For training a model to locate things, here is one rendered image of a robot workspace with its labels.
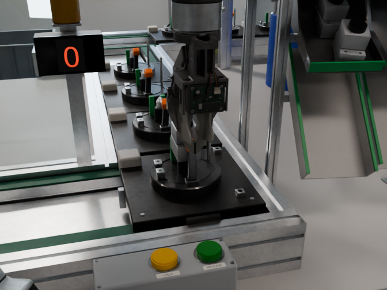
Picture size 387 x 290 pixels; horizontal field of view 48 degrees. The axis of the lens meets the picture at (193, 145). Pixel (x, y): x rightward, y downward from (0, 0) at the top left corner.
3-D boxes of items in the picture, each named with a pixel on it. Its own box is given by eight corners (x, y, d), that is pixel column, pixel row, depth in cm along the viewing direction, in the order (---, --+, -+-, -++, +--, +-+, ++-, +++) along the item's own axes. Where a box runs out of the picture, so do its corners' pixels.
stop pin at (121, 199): (126, 208, 85) (124, 190, 83) (120, 209, 85) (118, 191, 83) (125, 204, 86) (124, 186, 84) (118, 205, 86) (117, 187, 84)
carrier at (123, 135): (222, 151, 102) (223, 99, 96) (117, 163, 96) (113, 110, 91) (195, 113, 123) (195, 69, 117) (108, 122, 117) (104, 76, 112)
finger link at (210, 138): (201, 166, 72) (202, 113, 68) (192, 150, 77) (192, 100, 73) (219, 163, 73) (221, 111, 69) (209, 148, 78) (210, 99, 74)
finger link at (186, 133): (183, 168, 71) (182, 115, 67) (175, 152, 77) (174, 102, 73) (201, 166, 72) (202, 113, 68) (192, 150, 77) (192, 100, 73)
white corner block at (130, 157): (142, 174, 92) (141, 156, 90) (120, 176, 91) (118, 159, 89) (139, 163, 96) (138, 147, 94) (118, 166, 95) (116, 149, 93)
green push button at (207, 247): (225, 264, 67) (225, 254, 66) (200, 268, 66) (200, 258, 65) (217, 247, 70) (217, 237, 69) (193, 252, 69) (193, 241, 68)
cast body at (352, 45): (360, 69, 76) (375, 36, 71) (334, 67, 76) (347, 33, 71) (354, 39, 81) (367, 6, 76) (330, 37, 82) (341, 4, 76)
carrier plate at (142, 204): (265, 212, 79) (266, 202, 78) (133, 233, 74) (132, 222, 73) (224, 153, 100) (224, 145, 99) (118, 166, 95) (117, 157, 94)
